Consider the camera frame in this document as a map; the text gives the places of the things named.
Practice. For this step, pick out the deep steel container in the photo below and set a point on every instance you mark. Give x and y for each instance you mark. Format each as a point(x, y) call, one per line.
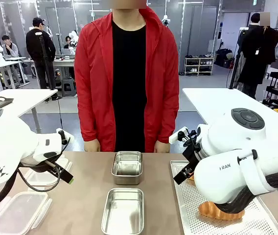
point(127, 169)

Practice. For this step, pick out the white side table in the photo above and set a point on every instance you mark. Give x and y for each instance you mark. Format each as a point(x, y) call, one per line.
point(212, 102)
point(26, 98)

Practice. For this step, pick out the grey plastic stool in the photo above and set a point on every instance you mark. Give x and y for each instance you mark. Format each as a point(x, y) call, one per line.
point(68, 86)

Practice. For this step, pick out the white background workbench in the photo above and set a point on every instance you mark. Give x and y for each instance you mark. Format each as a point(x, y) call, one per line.
point(2, 64)

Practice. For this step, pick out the clear plastic clip lid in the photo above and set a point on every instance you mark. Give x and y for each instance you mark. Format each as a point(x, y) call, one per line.
point(19, 213)
point(41, 178)

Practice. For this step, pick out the seated person behind monitor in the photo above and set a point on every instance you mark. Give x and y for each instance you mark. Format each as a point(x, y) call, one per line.
point(68, 42)

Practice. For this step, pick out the person's right hand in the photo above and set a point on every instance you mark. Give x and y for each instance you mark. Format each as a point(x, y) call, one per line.
point(92, 146)

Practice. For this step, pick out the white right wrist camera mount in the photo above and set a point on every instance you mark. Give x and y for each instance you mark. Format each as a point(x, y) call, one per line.
point(177, 135)

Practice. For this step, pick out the person's left forearm red sleeve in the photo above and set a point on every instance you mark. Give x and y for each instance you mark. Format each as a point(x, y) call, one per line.
point(168, 120)

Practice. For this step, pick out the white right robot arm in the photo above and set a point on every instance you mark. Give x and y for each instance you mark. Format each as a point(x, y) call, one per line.
point(227, 151)

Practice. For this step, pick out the shallow steel container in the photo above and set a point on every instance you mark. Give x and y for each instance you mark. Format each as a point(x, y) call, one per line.
point(123, 213)

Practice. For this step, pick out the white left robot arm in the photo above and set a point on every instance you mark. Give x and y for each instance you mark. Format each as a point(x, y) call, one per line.
point(6, 144)

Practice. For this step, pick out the person's left hand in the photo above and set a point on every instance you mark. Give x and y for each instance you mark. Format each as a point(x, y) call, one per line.
point(162, 147)

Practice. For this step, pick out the person in black coat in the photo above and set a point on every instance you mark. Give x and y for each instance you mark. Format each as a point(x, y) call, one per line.
point(257, 54)

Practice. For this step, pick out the person in red jacket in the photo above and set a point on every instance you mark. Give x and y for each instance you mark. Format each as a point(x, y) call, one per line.
point(129, 78)

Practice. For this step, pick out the person's right forearm red sleeve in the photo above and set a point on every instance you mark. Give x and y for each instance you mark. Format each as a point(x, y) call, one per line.
point(88, 120)

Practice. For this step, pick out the standing man in black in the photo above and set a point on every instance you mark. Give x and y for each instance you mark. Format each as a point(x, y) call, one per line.
point(39, 49)

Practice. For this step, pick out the perforated metal baking tray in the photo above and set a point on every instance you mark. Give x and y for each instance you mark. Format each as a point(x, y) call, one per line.
point(190, 208)

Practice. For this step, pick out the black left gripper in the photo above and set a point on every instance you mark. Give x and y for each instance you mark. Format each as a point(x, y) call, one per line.
point(51, 165)

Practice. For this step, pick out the seated man in grey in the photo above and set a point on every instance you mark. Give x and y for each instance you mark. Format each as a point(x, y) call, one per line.
point(10, 50)

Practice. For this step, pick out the white shoe rack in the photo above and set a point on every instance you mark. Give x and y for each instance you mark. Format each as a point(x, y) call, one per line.
point(199, 66)

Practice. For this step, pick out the black light stand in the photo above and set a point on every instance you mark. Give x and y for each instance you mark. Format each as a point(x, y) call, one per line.
point(234, 71)

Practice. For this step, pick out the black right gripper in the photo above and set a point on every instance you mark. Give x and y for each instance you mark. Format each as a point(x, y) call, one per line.
point(191, 151)

